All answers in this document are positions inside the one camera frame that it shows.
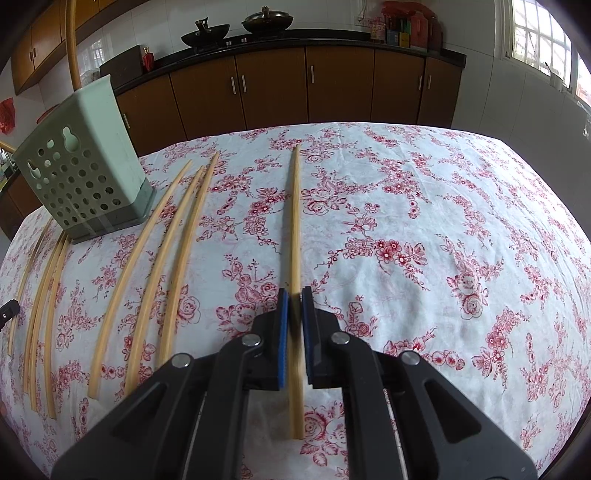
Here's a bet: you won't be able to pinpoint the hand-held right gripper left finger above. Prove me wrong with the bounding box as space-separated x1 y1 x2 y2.
51 288 290 480

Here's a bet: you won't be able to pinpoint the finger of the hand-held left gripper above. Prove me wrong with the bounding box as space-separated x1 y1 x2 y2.
0 300 20 330

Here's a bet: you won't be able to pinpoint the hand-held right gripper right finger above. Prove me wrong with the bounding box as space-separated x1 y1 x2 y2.
301 286 539 480

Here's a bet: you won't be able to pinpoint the green perforated utensil holder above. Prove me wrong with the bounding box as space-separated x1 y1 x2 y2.
13 75 158 244

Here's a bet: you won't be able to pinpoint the red floral white tablecloth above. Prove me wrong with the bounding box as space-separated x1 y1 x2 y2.
0 121 591 480

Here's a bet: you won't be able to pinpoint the brown lower kitchen cabinets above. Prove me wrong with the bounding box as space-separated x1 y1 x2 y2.
113 44 467 158

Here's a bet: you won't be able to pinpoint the brown upper cabinets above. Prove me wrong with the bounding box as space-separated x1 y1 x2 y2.
11 0 116 95

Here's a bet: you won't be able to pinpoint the dark cutting board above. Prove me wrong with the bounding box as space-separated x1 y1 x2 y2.
112 45 143 89

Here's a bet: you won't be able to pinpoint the black kitchen countertop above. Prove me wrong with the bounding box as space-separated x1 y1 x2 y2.
112 28 467 97

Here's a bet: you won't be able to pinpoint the black wok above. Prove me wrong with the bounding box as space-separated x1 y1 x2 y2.
181 18 230 48

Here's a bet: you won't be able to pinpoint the dark pot with lid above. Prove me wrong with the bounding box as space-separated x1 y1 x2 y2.
242 6 294 34

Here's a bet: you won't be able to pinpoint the red bag of condiment bottles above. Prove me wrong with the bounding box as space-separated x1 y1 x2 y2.
369 0 444 51

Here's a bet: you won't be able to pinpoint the white framed window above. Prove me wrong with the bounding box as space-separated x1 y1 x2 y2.
503 0 591 112

